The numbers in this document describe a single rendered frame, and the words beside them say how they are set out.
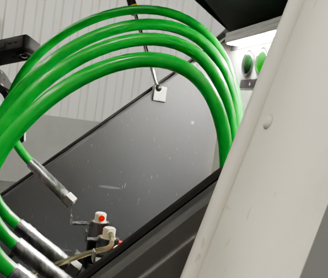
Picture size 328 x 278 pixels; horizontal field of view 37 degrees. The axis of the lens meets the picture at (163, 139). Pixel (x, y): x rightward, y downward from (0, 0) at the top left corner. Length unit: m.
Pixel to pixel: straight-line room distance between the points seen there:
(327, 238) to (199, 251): 0.14
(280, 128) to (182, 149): 0.75
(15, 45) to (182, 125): 0.39
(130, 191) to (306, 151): 0.78
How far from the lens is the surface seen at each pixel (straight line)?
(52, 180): 0.79
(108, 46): 0.52
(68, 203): 0.79
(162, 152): 1.03
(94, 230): 0.69
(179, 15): 0.76
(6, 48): 0.84
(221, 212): 0.34
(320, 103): 0.27
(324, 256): 0.22
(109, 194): 1.02
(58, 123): 7.20
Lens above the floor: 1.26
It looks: 3 degrees down
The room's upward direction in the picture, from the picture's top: 8 degrees clockwise
